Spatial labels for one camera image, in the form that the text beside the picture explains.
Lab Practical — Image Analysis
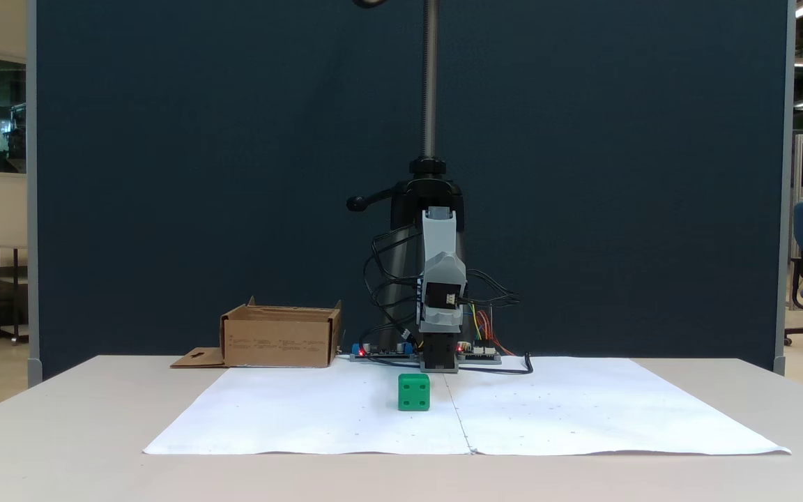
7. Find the green die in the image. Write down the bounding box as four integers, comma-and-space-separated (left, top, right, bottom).
398, 374, 431, 411

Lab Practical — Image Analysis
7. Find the circuit board with blue capacitors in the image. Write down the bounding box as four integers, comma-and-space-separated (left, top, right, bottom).
349, 340, 420, 363

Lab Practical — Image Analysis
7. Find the brown cardboard box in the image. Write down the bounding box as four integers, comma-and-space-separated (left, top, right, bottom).
170, 296, 343, 369

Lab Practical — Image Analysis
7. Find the black tripod with metal pole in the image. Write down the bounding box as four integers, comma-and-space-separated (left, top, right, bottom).
346, 0, 468, 349

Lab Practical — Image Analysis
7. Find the white paper sheet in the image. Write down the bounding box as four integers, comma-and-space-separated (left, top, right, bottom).
144, 363, 473, 456
443, 357, 792, 457

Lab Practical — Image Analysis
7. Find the dark blue partition panel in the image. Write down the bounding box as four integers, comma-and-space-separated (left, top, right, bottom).
27, 0, 796, 388

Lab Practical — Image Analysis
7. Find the black wheeled cart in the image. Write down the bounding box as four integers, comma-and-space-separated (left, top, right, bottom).
0, 244, 29, 344

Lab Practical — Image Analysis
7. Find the coloured jumper wire bundle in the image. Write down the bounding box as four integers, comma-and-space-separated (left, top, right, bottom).
466, 300, 515, 355

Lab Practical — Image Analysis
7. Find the circuit board with coloured wires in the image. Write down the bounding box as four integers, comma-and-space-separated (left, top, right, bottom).
457, 340, 503, 365

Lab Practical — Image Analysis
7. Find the thick black table cable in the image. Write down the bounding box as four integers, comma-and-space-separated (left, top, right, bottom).
459, 352, 535, 376

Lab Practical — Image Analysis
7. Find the framed wall window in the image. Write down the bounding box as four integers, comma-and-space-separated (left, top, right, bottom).
0, 50, 28, 179

